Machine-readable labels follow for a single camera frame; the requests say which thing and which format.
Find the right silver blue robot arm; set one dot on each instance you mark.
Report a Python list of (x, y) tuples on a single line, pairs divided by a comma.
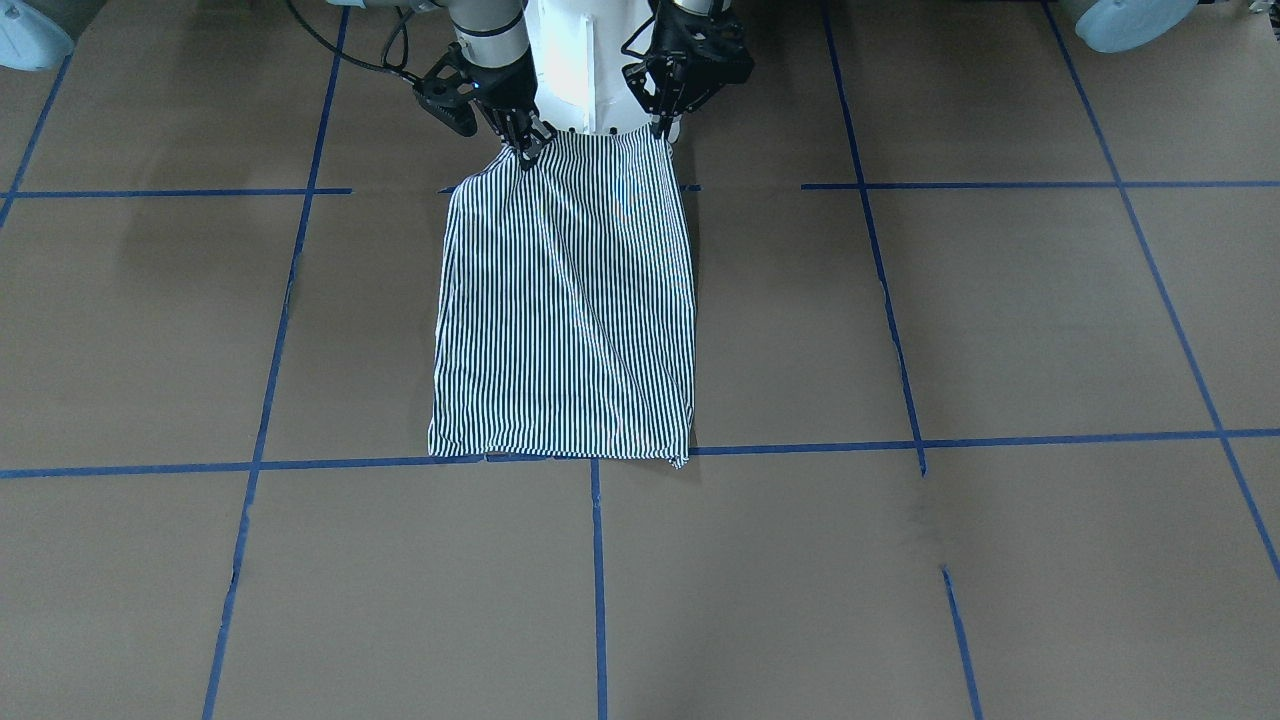
[(38, 35)]

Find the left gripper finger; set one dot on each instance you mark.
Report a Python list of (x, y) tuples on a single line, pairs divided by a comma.
[(663, 128)]

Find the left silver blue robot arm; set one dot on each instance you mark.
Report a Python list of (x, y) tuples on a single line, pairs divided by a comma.
[(1105, 26)]

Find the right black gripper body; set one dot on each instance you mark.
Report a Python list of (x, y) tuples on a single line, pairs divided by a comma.
[(507, 92)]

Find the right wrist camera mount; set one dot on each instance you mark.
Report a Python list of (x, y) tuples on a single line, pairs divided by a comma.
[(444, 93)]

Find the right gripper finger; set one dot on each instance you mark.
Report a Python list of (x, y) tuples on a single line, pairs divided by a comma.
[(528, 152)]

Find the blue white striped polo shirt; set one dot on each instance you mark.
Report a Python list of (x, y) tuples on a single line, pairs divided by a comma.
[(566, 317)]

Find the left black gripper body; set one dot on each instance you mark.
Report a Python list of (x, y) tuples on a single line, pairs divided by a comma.
[(668, 92)]

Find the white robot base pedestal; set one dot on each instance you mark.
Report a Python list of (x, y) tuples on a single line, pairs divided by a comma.
[(577, 49)]

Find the brown table cover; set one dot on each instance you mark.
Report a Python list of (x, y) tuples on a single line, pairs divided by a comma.
[(986, 422)]

